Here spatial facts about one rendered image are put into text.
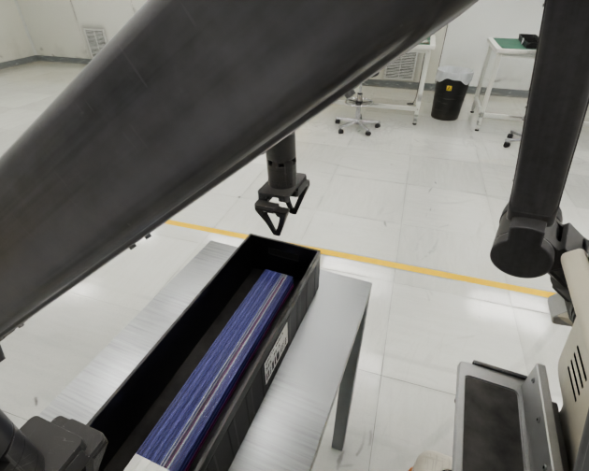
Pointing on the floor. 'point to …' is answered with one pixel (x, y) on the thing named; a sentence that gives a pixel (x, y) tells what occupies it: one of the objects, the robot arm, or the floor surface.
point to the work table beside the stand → (267, 417)
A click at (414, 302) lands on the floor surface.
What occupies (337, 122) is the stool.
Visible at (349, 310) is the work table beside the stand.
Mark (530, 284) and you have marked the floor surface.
